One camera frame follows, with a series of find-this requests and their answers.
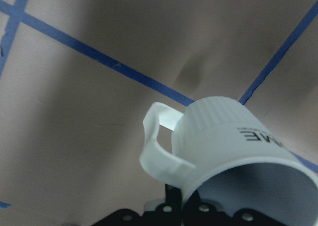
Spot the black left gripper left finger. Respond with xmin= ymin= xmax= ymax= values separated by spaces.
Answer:
xmin=94 ymin=184 xmax=182 ymax=226

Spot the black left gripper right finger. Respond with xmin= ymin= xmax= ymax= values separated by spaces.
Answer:
xmin=182 ymin=191 xmax=283 ymax=226

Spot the white ribbed mug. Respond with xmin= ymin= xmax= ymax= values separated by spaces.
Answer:
xmin=139 ymin=96 xmax=318 ymax=204

